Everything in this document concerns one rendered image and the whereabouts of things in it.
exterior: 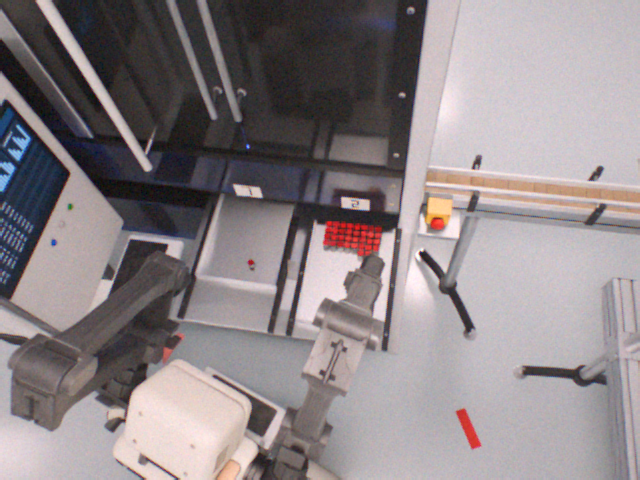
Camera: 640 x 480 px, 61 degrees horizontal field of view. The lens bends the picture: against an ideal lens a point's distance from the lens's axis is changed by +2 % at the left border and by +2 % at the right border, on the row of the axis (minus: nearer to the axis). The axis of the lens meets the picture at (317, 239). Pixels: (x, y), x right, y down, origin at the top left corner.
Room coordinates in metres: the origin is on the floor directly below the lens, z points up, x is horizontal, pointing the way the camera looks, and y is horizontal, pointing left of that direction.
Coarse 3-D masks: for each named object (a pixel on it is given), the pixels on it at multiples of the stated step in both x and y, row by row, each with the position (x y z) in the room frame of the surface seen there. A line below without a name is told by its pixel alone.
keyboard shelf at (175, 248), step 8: (128, 240) 0.96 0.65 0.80; (144, 240) 0.95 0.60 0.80; (152, 240) 0.94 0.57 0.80; (160, 240) 0.94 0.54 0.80; (168, 240) 0.94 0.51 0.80; (168, 248) 0.90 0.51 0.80; (176, 248) 0.90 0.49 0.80; (176, 256) 0.87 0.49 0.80; (104, 280) 0.82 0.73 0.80; (112, 280) 0.82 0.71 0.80; (104, 288) 0.79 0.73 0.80; (96, 296) 0.77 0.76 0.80; (104, 296) 0.76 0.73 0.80; (96, 304) 0.74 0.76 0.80; (88, 312) 0.72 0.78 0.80
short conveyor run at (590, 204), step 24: (432, 168) 0.95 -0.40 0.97; (600, 168) 0.83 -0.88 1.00; (456, 192) 0.87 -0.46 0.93; (480, 192) 0.84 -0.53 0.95; (504, 192) 0.82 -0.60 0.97; (528, 192) 0.83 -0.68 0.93; (552, 192) 0.82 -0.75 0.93; (576, 192) 0.80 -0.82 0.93; (600, 192) 0.79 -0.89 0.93; (624, 192) 0.78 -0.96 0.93; (480, 216) 0.81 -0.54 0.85; (504, 216) 0.79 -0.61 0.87; (528, 216) 0.77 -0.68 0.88; (552, 216) 0.75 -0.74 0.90; (576, 216) 0.73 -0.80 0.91; (600, 216) 0.71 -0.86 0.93; (624, 216) 0.69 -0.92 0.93
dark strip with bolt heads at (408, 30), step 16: (400, 0) 0.81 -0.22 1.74; (416, 0) 0.80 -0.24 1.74; (400, 16) 0.81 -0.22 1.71; (416, 16) 0.80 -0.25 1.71; (400, 32) 0.81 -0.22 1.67; (416, 32) 0.80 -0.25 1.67; (400, 48) 0.81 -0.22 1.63; (416, 48) 0.80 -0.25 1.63; (400, 64) 0.81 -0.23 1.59; (400, 80) 0.81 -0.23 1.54; (400, 96) 0.80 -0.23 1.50; (400, 112) 0.80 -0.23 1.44; (400, 128) 0.80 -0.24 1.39; (400, 144) 0.80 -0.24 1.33; (400, 160) 0.80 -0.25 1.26
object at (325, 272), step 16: (320, 240) 0.80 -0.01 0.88; (384, 240) 0.76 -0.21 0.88; (320, 256) 0.74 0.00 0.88; (336, 256) 0.74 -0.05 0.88; (352, 256) 0.73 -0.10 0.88; (384, 256) 0.71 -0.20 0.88; (320, 272) 0.69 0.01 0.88; (336, 272) 0.68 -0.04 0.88; (384, 272) 0.65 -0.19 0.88; (304, 288) 0.64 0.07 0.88; (320, 288) 0.63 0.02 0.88; (336, 288) 0.63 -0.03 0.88; (384, 288) 0.60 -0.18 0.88; (304, 304) 0.59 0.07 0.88; (384, 304) 0.55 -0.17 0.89; (304, 320) 0.53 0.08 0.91; (384, 320) 0.49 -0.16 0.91
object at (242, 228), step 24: (216, 216) 0.95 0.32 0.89; (240, 216) 0.94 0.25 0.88; (264, 216) 0.92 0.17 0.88; (288, 216) 0.91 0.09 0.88; (216, 240) 0.86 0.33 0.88; (240, 240) 0.85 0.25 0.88; (264, 240) 0.83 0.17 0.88; (288, 240) 0.82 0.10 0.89; (216, 264) 0.77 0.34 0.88; (240, 264) 0.76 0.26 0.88; (264, 264) 0.75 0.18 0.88
